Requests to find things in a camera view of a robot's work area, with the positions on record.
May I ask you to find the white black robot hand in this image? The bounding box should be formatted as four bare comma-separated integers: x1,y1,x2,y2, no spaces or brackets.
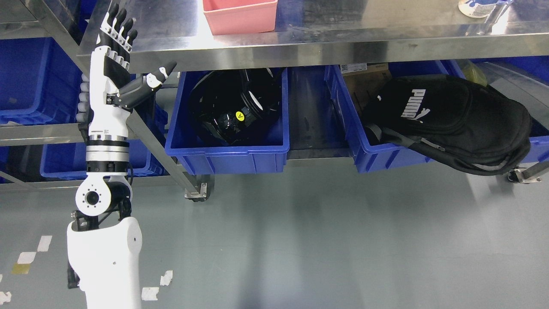
88,2,177,141

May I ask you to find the pink plastic storage box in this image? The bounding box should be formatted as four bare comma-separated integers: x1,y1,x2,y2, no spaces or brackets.
202,0,278,36

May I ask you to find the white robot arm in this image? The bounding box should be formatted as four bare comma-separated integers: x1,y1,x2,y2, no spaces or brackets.
66,133,142,309

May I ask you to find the stainless steel shelf table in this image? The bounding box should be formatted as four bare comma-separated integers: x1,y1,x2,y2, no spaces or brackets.
0,0,549,202

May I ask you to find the cardboard box in bin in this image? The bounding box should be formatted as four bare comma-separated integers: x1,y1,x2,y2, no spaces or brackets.
339,63,392,116

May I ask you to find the blue bin far left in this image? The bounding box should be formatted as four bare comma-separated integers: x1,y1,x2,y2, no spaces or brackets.
0,38,82,126

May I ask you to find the blue bin lower left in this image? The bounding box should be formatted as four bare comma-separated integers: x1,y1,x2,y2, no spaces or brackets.
39,101,169,180

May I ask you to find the black glossy helmet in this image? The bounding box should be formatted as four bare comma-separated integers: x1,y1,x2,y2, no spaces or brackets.
187,68,285,146

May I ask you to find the blue bin with helmet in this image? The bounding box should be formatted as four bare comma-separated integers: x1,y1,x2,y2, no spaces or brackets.
165,68,290,175

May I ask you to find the blue bin with backpack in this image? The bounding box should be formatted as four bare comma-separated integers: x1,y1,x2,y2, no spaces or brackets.
324,59,464,173

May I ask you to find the black Puma backpack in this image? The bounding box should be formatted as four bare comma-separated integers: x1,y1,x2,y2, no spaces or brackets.
362,74,533,176

